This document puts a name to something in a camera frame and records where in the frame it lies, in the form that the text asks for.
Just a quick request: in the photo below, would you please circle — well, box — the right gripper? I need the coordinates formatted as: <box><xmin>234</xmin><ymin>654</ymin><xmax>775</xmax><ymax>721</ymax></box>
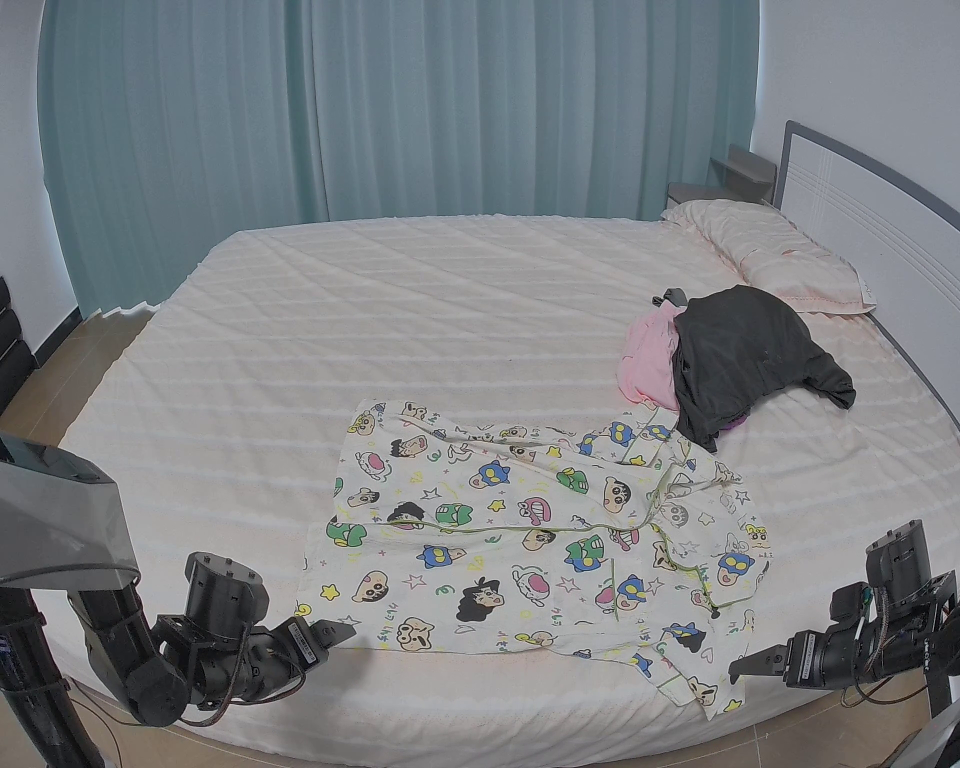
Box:
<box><xmin>727</xmin><ymin>628</ymin><xmax>865</xmax><ymax>689</ymax></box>

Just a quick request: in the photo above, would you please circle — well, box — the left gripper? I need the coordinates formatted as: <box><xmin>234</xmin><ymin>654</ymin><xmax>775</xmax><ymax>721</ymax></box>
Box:
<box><xmin>228</xmin><ymin>618</ymin><xmax>360</xmax><ymax>706</ymax></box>

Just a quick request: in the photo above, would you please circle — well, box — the white printed pyjama top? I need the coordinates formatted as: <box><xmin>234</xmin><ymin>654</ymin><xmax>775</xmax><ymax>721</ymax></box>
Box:
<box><xmin>297</xmin><ymin>399</ymin><xmax>774</xmax><ymax>723</ymax></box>

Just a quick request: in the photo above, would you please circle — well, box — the bed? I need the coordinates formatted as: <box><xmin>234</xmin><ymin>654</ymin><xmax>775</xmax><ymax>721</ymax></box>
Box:
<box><xmin>0</xmin><ymin>120</ymin><xmax>960</xmax><ymax>744</ymax></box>

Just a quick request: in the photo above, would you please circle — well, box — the black garment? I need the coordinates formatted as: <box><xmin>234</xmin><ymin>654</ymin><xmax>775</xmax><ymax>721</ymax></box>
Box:
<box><xmin>673</xmin><ymin>285</ymin><xmax>858</xmax><ymax>455</ymax></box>

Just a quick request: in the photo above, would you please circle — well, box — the pink garment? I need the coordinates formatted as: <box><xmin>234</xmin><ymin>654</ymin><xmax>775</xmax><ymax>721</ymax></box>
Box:
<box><xmin>616</xmin><ymin>306</ymin><xmax>685</xmax><ymax>412</ymax></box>

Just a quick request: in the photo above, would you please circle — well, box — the cream pillow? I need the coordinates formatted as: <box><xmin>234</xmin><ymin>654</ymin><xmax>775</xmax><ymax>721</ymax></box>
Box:
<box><xmin>660</xmin><ymin>198</ymin><xmax>879</xmax><ymax>316</ymax></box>

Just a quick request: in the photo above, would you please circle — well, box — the black slatted furniture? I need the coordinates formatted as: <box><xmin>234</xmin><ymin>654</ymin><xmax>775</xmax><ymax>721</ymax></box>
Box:
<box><xmin>0</xmin><ymin>276</ymin><xmax>36</xmax><ymax>412</ymax></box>

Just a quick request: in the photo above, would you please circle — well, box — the grey bedside table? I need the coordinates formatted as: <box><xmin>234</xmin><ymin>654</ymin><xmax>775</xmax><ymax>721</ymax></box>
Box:
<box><xmin>666</xmin><ymin>144</ymin><xmax>779</xmax><ymax>207</ymax></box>

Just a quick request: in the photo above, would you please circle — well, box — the blue-green curtain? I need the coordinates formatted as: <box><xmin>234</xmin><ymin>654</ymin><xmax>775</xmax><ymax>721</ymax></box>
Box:
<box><xmin>37</xmin><ymin>0</ymin><xmax>765</xmax><ymax>318</ymax></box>

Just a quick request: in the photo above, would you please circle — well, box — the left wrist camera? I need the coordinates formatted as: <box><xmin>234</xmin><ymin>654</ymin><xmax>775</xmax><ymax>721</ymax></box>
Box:
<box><xmin>282</xmin><ymin>615</ymin><xmax>333</xmax><ymax>670</ymax></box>

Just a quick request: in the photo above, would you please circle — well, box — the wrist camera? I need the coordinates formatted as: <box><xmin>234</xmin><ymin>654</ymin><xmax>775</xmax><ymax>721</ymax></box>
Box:
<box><xmin>282</xmin><ymin>615</ymin><xmax>333</xmax><ymax>670</ymax></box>
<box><xmin>828</xmin><ymin>583</ymin><xmax>873</xmax><ymax>640</ymax></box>

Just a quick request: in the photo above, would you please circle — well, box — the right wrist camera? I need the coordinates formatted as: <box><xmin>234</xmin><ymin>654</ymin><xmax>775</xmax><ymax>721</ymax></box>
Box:
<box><xmin>828</xmin><ymin>583</ymin><xmax>873</xmax><ymax>640</ymax></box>

